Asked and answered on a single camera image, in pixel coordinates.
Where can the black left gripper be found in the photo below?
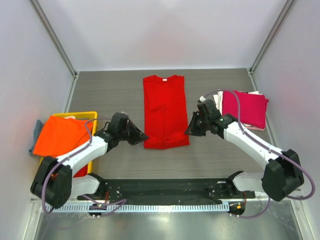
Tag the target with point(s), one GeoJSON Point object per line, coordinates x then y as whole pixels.
{"type": "Point", "coordinates": [138, 136]}

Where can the folded pink t-shirt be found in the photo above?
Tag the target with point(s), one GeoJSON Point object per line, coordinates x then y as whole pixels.
{"type": "Point", "coordinates": [254, 128]}

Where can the orange t-shirt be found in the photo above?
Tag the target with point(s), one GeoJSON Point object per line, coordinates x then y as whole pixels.
{"type": "Point", "coordinates": [60, 135]}

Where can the grey t-shirt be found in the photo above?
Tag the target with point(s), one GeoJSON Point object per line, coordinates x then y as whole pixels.
{"type": "Point", "coordinates": [36, 133]}

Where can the dark red t-shirt in bin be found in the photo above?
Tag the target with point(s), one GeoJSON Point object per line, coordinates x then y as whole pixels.
{"type": "Point", "coordinates": [82, 172]}

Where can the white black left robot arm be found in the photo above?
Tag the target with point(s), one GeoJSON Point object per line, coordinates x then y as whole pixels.
{"type": "Point", "coordinates": [55, 182]}

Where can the white slotted cable duct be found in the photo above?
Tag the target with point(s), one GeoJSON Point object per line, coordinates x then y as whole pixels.
{"type": "Point", "coordinates": [92, 208]}

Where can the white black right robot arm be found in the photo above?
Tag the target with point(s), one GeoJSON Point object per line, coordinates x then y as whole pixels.
{"type": "Point", "coordinates": [281, 173]}

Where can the left aluminium frame post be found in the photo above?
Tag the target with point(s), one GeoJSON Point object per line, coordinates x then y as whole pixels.
{"type": "Point", "coordinates": [52, 35]}

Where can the yellow plastic bin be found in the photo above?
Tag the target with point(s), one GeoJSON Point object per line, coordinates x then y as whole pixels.
{"type": "Point", "coordinates": [89, 115]}

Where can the right aluminium frame post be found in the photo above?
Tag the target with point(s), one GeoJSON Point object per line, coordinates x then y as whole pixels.
{"type": "Point", "coordinates": [279, 21]}

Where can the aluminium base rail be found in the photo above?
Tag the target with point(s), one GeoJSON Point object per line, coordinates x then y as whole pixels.
{"type": "Point", "coordinates": [297, 193]}

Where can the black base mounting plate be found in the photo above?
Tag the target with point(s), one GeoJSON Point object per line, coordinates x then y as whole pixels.
{"type": "Point", "coordinates": [168, 192]}

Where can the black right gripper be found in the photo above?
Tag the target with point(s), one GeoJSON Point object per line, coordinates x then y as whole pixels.
{"type": "Point", "coordinates": [200, 124]}

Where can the folded magenta t-shirt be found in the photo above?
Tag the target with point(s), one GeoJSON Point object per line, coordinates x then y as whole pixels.
{"type": "Point", "coordinates": [253, 107]}

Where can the aluminium frame post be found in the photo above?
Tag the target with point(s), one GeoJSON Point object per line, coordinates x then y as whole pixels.
{"type": "Point", "coordinates": [52, 35]}
{"type": "Point", "coordinates": [279, 21]}

